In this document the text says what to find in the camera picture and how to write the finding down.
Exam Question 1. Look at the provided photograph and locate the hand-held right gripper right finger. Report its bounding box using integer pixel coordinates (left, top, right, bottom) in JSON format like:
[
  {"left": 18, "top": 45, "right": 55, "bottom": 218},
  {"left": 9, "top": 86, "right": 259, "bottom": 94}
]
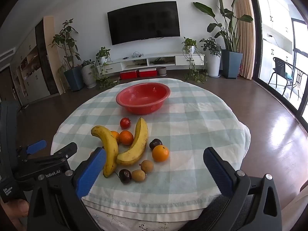
[{"left": 203, "top": 147, "right": 282, "bottom": 231}]

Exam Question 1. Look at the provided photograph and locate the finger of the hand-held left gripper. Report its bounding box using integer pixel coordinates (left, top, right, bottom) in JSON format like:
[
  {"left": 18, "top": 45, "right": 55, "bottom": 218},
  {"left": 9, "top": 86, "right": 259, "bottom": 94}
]
[
  {"left": 16, "top": 140, "right": 47, "bottom": 160},
  {"left": 15, "top": 142, "right": 78, "bottom": 178}
]

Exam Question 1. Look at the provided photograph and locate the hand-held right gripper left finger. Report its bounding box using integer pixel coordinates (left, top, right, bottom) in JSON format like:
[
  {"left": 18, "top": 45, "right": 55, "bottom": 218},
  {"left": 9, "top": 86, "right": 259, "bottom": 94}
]
[{"left": 27, "top": 147, "right": 107, "bottom": 231}]

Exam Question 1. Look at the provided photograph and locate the yellow banana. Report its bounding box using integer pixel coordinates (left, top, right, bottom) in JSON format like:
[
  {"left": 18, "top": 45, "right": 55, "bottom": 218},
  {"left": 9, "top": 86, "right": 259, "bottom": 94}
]
[
  {"left": 116, "top": 117, "right": 148, "bottom": 166},
  {"left": 91, "top": 125, "right": 119, "bottom": 177}
]

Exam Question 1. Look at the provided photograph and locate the large orange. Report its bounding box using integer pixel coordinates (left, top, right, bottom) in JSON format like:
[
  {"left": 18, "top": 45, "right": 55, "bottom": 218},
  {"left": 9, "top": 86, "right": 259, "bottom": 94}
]
[{"left": 152, "top": 145, "right": 169, "bottom": 162}]

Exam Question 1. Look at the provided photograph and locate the red plastic bowl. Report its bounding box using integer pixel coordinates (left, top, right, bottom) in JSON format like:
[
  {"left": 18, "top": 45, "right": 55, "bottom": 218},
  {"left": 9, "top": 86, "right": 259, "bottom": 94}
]
[{"left": 116, "top": 82, "right": 171, "bottom": 115}]

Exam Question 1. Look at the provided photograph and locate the person's left hand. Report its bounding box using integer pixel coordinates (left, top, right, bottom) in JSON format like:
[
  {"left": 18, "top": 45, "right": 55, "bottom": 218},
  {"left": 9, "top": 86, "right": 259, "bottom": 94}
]
[{"left": 0, "top": 198, "right": 30, "bottom": 225}]

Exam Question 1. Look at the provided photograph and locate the dark purple plum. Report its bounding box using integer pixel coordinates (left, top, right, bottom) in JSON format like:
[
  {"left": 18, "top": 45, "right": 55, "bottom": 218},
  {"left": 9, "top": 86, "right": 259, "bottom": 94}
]
[
  {"left": 119, "top": 169, "right": 132, "bottom": 184},
  {"left": 149, "top": 138, "right": 163, "bottom": 150}
]

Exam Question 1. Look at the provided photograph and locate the dark grey fabric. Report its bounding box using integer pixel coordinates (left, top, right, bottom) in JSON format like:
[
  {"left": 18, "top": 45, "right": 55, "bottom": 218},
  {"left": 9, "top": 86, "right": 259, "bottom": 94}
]
[{"left": 179, "top": 194, "right": 254, "bottom": 231}]

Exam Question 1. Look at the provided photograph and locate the brown longan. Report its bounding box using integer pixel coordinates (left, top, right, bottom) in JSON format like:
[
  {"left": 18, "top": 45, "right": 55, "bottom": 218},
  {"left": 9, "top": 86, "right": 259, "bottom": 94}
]
[
  {"left": 131, "top": 170, "right": 146, "bottom": 182},
  {"left": 141, "top": 160, "right": 154, "bottom": 173}
]

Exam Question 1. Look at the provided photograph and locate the white floral cloth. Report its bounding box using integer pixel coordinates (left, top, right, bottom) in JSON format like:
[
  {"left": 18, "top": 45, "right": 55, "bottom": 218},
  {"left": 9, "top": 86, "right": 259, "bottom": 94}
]
[{"left": 81, "top": 196, "right": 200, "bottom": 231}]

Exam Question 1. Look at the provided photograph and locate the green checked tablecloth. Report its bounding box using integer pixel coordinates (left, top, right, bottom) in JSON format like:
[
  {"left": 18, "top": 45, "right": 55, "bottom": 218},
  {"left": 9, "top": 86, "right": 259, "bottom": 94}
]
[{"left": 50, "top": 78, "right": 251, "bottom": 215}]

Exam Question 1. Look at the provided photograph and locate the dark blue square planter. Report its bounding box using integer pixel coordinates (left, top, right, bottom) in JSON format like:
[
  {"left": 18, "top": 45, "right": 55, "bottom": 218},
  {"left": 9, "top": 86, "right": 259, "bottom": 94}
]
[{"left": 64, "top": 67, "right": 85, "bottom": 92}]

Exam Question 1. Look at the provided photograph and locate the white ribbed plant pot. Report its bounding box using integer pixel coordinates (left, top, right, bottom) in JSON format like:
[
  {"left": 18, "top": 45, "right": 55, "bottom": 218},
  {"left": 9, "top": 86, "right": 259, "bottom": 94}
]
[{"left": 81, "top": 64, "right": 97, "bottom": 89}]

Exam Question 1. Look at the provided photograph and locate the beige fabric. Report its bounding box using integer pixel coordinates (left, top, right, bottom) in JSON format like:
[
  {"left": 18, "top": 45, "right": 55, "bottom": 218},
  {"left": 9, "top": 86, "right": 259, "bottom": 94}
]
[{"left": 281, "top": 184, "right": 308, "bottom": 231}]

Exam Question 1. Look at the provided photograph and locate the red storage box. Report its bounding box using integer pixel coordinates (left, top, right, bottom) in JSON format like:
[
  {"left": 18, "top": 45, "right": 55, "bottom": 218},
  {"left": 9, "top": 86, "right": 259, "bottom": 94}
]
[
  {"left": 120, "top": 70, "right": 139, "bottom": 80},
  {"left": 138, "top": 68, "right": 157, "bottom": 78}
]

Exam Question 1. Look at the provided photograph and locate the tall white plant pot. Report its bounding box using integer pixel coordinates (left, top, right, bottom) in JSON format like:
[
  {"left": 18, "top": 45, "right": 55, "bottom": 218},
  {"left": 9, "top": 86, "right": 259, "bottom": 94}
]
[{"left": 207, "top": 54, "right": 221, "bottom": 78}]

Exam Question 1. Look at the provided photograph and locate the tall leafy tree plant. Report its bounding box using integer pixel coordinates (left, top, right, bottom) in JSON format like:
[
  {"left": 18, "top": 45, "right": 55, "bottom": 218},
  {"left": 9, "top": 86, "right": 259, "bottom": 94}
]
[{"left": 49, "top": 19, "right": 81, "bottom": 71}]

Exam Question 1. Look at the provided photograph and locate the trailing pothos plant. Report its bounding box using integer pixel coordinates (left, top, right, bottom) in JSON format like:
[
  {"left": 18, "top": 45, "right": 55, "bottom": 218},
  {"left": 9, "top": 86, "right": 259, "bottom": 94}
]
[
  {"left": 95, "top": 47, "right": 120, "bottom": 90},
  {"left": 181, "top": 37, "right": 209, "bottom": 84}
]

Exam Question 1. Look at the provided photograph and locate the blue grey square planter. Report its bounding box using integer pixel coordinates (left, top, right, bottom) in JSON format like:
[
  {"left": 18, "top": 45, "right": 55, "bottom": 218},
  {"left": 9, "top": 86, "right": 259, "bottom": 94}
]
[{"left": 221, "top": 49, "right": 243, "bottom": 80}]

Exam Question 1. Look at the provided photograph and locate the black metal chair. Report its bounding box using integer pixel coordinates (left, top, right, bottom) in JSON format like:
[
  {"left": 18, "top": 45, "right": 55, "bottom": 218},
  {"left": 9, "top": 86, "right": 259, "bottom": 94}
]
[{"left": 268, "top": 57, "right": 295, "bottom": 96}]

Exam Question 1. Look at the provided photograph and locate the black metal balcony table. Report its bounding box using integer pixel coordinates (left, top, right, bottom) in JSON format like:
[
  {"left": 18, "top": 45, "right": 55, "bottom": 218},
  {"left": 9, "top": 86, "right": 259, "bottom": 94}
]
[{"left": 288, "top": 67, "right": 305, "bottom": 101}]

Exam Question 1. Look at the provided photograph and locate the schefflera plant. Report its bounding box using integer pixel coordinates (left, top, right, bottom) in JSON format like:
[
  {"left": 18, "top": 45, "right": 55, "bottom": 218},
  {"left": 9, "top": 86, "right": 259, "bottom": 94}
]
[{"left": 199, "top": 37, "right": 222, "bottom": 58}]

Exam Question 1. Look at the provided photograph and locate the white television cabinet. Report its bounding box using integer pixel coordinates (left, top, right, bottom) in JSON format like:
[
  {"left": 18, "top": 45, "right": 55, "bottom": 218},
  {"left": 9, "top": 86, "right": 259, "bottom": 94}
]
[{"left": 103, "top": 52, "right": 205, "bottom": 74}]

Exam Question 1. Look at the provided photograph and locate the bird of paradise plant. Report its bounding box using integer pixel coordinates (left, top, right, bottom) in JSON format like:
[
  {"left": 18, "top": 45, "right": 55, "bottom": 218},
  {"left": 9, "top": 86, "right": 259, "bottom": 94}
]
[{"left": 193, "top": 0, "right": 254, "bottom": 53}]

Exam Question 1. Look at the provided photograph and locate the beige curtain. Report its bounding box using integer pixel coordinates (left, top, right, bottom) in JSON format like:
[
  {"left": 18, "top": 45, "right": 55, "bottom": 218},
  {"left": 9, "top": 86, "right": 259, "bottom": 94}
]
[{"left": 232, "top": 0, "right": 260, "bottom": 80}]

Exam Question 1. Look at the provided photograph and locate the white balcony cabinet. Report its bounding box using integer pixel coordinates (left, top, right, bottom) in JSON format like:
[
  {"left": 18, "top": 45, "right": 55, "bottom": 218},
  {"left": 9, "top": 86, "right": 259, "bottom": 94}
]
[{"left": 260, "top": 0, "right": 294, "bottom": 62}]

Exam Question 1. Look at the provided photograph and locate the wall shelf cabinet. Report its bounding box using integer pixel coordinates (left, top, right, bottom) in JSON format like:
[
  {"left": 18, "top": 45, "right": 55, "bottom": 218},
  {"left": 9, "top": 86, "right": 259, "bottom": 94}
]
[{"left": 11, "top": 16, "right": 64, "bottom": 104}]

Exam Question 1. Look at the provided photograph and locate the black wall television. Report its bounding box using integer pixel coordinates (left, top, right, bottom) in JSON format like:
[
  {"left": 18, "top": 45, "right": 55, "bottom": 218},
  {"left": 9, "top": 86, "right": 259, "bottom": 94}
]
[{"left": 107, "top": 1, "right": 181, "bottom": 45}]

